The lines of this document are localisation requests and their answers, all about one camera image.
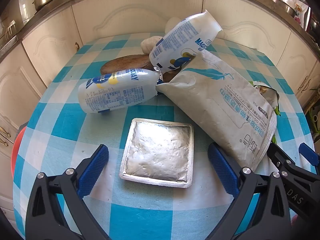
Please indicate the brown round wooden board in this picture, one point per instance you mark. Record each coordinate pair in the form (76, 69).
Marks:
(122, 63)

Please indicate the floral cloth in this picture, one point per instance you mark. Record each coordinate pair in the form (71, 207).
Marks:
(301, 13)

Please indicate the white crumpled paper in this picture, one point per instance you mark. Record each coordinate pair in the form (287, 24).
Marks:
(150, 43)

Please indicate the white milk pouch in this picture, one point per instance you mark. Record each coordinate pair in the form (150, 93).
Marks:
(117, 92)
(180, 40)

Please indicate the green wipes pack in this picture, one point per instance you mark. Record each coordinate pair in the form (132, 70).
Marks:
(271, 97)

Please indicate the white kitchen cabinet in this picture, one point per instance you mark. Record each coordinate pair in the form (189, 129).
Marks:
(125, 17)

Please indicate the grey feather-print wipes pack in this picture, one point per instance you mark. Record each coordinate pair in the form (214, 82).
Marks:
(220, 100)

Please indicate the blue checkered tablecloth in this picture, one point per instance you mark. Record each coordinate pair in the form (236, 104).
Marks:
(67, 120)

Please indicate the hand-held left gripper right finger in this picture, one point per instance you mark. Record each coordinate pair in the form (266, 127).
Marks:
(221, 170)

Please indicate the red plastic bucket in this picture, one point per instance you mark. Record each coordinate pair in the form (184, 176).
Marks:
(16, 152)

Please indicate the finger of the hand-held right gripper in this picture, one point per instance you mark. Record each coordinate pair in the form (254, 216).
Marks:
(308, 153)
(276, 153)

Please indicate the steel bowl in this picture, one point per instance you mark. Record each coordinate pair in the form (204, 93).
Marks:
(282, 6)

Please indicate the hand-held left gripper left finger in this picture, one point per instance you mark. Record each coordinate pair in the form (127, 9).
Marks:
(96, 166)

